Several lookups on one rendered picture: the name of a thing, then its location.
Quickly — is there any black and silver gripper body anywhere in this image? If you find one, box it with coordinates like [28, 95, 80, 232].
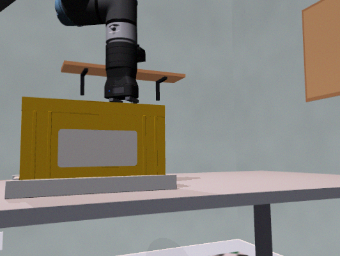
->
[104, 22, 146, 100]

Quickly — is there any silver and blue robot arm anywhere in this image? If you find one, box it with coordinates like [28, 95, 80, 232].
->
[0, 0, 137, 27]

